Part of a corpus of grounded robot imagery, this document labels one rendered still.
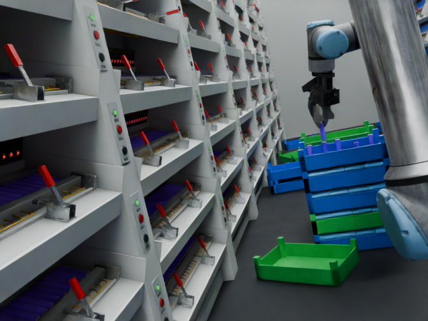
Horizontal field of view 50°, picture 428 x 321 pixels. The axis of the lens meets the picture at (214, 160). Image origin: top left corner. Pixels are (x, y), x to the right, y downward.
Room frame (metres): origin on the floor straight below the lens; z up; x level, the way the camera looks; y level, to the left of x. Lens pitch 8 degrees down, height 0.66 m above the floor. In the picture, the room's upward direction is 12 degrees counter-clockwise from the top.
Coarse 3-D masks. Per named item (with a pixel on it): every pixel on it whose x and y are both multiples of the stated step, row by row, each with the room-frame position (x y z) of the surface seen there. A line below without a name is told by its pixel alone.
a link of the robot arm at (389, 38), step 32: (352, 0) 0.90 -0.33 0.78; (384, 0) 0.86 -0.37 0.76; (384, 32) 0.85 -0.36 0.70; (416, 32) 0.85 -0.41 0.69; (384, 64) 0.85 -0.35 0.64; (416, 64) 0.84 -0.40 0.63; (384, 96) 0.86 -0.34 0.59; (416, 96) 0.83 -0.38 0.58; (384, 128) 0.87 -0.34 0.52; (416, 128) 0.82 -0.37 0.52; (416, 160) 0.82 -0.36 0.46; (384, 192) 0.85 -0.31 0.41; (416, 192) 0.80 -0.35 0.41; (384, 224) 0.91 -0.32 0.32; (416, 224) 0.78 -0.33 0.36; (416, 256) 0.80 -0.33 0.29
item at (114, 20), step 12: (96, 0) 0.97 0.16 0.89; (108, 12) 1.02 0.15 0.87; (120, 12) 1.08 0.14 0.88; (144, 12) 1.58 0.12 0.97; (108, 24) 1.03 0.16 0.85; (120, 24) 1.09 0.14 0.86; (132, 24) 1.16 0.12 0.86; (144, 24) 1.24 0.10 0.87; (156, 24) 1.33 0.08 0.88; (168, 24) 1.56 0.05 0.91; (132, 36) 1.50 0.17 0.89; (144, 36) 1.26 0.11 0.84; (156, 36) 1.34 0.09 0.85; (168, 36) 1.45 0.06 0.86
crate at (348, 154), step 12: (300, 144) 1.78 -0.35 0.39; (348, 144) 1.75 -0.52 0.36; (360, 144) 1.74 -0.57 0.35; (384, 144) 1.54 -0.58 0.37; (300, 156) 1.61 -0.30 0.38; (312, 156) 1.59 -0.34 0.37; (324, 156) 1.59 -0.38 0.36; (336, 156) 1.58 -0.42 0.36; (348, 156) 1.57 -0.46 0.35; (360, 156) 1.56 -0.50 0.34; (372, 156) 1.55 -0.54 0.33; (384, 156) 1.54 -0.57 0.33; (312, 168) 1.60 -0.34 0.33
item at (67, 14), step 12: (0, 0) 0.68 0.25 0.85; (12, 0) 0.71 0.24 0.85; (24, 0) 0.73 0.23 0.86; (36, 0) 0.76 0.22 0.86; (48, 0) 0.80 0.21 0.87; (60, 0) 0.83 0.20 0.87; (72, 0) 0.87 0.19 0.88; (36, 12) 0.77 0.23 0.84; (48, 12) 0.80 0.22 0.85; (60, 12) 0.84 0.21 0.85; (72, 12) 0.88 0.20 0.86
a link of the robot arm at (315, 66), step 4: (308, 60) 1.60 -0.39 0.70; (312, 60) 1.58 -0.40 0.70; (324, 60) 1.56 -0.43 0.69; (328, 60) 1.56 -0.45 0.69; (332, 60) 1.57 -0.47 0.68; (308, 64) 1.61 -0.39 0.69; (312, 64) 1.58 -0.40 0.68; (316, 64) 1.57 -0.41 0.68; (320, 64) 1.56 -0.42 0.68; (324, 64) 1.56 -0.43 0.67; (328, 64) 1.56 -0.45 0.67; (332, 64) 1.57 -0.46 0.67; (308, 68) 1.62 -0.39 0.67; (312, 68) 1.58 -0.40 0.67; (316, 68) 1.57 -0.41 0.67; (320, 68) 1.56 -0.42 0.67; (324, 68) 1.56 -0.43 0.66; (328, 68) 1.56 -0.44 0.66; (332, 68) 1.57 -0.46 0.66; (316, 72) 1.58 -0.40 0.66; (320, 72) 1.57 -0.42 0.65; (324, 72) 1.58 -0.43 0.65; (328, 72) 1.58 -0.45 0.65
